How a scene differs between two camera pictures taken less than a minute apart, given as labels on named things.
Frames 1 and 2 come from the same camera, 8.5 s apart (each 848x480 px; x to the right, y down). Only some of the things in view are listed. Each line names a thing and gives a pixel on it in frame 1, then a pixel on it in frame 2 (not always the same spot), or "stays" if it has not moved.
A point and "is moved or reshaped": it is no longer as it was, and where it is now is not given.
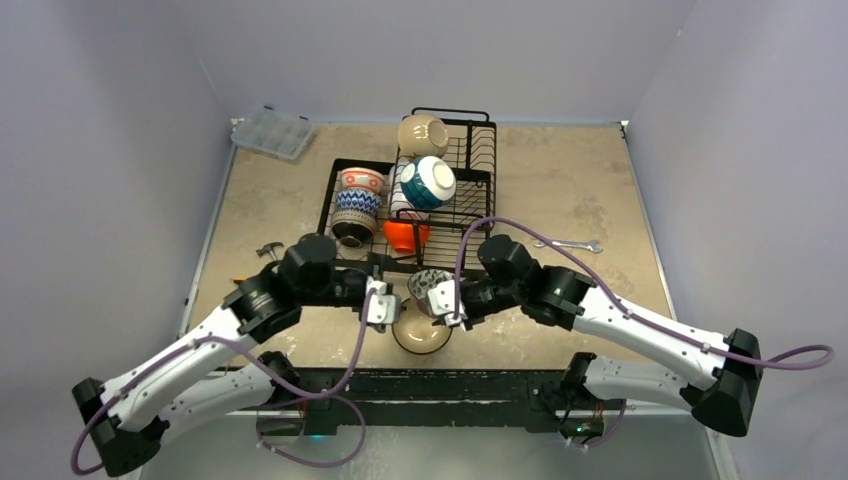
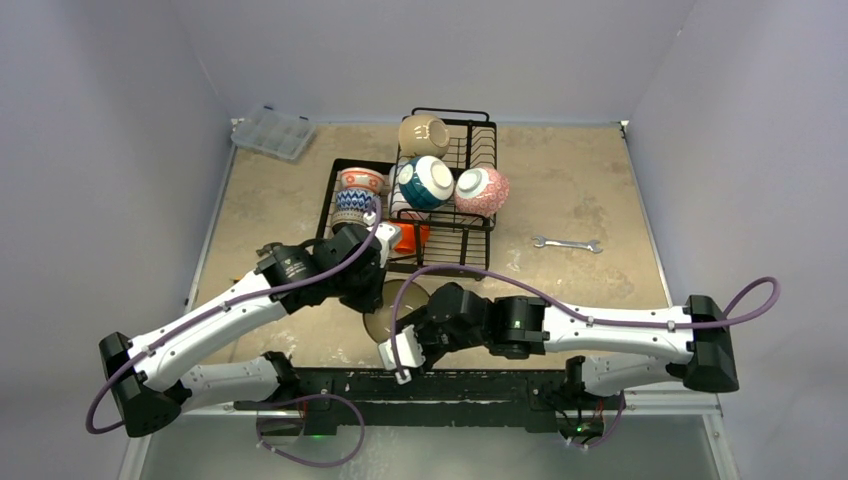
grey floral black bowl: (420, 282) → (482, 191)
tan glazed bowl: (416, 332) is moved or reshaped
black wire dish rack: (427, 211) stays
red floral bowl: (362, 178) stays
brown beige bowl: (353, 228) stays
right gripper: (464, 294) → (429, 324)
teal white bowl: (428, 182) stays
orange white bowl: (401, 235) stays
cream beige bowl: (422, 135) stays
